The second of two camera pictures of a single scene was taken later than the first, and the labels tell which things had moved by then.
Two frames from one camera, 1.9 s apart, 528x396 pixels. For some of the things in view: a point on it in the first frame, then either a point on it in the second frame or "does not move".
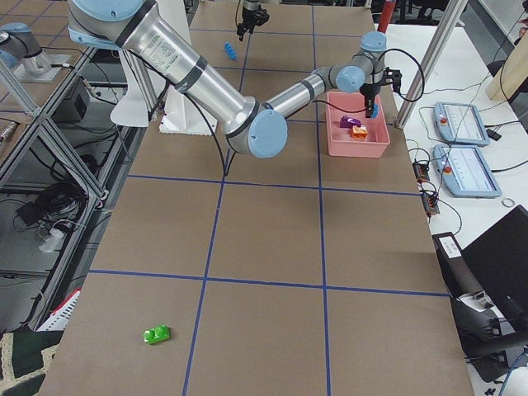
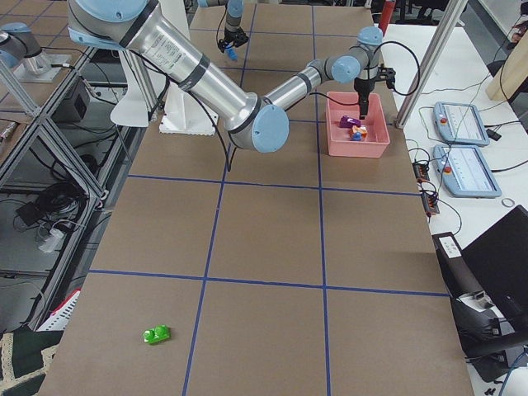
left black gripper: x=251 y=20 → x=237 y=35
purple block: x=347 y=122 does not move
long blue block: x=230 y=50 does not move
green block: x=157 y=334 does not move
